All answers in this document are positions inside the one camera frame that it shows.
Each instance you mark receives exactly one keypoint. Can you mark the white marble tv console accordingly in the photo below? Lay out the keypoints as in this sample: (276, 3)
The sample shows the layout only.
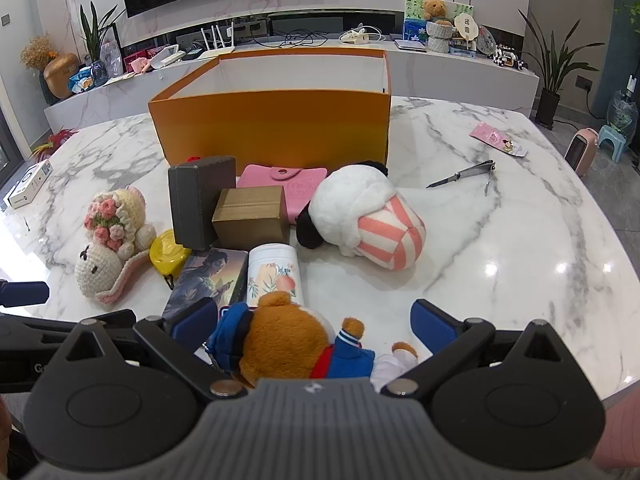
(450, 77)

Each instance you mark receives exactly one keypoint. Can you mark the pink snap pouch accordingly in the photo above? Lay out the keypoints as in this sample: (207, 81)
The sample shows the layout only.
(300, 182)

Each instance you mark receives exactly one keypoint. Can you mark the yellow plastic container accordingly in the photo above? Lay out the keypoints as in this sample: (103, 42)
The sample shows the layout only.
(167, 252)

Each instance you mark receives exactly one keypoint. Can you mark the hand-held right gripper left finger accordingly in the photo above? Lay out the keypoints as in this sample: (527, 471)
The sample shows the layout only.
(195, 320)

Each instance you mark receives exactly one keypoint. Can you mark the white canister peach print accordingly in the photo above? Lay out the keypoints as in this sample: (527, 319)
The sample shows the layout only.
(275, 275)

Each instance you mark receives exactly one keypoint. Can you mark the clear plastic water bottle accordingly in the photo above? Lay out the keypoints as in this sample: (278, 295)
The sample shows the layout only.
(622, 110)

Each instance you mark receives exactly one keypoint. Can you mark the white tray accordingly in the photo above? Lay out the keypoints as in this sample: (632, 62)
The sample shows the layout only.
(167, 56)

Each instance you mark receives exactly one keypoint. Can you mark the pink clothing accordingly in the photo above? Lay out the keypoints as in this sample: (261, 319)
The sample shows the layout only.
(620, 435)

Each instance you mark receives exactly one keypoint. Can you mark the red feathery plant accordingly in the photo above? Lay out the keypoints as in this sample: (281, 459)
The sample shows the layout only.
(55, 142)

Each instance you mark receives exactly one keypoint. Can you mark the green leafy potted plant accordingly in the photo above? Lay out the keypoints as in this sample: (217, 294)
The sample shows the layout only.
(95, 35)

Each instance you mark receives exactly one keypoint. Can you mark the brown teddy bear blue clothes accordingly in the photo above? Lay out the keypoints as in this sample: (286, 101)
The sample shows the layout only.
(285, 340)

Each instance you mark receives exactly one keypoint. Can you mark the orange cardboard storage box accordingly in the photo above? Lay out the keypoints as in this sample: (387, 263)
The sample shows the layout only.
(275, 125)

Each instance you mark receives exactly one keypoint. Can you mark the metal nail clipper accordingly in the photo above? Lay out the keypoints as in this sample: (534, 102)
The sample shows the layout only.
(470, 172)

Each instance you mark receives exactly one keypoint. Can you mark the grey tablet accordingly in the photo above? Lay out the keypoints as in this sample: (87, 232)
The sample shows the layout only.
(410, 45)

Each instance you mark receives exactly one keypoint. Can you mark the small brown teddy bear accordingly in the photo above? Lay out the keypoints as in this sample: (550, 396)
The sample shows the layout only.
(436, 10)

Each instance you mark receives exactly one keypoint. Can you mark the dark grey box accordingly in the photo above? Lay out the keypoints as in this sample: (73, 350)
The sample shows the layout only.
(195, 205)

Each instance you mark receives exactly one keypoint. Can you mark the white product box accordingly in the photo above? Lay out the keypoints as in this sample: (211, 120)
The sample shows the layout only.
(27, 185)

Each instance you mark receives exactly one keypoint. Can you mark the illustrated book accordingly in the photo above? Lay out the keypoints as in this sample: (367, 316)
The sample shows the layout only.
(205, 275)

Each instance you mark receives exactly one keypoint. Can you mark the pink space heater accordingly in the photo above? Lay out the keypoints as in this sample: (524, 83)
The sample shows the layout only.
(582, 152)

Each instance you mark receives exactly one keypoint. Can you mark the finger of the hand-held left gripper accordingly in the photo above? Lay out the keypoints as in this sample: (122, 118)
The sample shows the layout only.
(25, 294)
(35, 325)

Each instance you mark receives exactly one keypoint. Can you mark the green landscape painting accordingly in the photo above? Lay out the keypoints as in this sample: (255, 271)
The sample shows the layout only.
(412, 15)

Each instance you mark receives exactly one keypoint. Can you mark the pink card packet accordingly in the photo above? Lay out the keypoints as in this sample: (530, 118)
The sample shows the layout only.
(492, 137)

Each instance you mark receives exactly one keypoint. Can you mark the decorated plate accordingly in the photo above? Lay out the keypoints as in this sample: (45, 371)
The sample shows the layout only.
(485, 40)

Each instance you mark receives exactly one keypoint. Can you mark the brown cardboard box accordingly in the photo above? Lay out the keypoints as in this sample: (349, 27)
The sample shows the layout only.
(250, 215)

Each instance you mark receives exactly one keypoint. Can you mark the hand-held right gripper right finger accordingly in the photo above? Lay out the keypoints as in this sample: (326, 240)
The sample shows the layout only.
(432, 325)

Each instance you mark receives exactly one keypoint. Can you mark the white router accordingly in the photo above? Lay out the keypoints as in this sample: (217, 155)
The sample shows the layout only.
(217, 47)

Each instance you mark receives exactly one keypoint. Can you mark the black white cow figurines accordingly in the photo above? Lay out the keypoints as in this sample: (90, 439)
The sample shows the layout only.
(507, 57)

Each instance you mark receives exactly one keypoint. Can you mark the golden vase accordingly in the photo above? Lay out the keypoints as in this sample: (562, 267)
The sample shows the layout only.
(61, 75)

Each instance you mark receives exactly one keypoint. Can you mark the crochet doll with flowers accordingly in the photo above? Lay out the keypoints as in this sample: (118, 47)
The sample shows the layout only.
(115, 240)

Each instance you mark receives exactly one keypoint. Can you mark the white panda plush striped pants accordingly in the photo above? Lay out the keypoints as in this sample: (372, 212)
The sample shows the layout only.
(350, 205)

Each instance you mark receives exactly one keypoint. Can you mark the white power strip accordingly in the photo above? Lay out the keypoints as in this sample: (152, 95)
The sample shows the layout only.
(357, 36)

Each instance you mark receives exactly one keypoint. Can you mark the white round fan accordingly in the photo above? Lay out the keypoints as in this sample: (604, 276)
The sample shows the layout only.
(465, 27)

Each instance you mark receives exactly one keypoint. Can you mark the tall plant in black pot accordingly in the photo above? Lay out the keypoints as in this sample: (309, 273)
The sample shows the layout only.
(547, 105)

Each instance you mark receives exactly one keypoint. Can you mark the dried flower bunch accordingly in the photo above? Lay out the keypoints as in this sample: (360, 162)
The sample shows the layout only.
(37, 52)

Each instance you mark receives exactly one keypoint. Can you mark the snack packets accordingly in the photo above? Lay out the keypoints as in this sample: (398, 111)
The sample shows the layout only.
(81, 80)

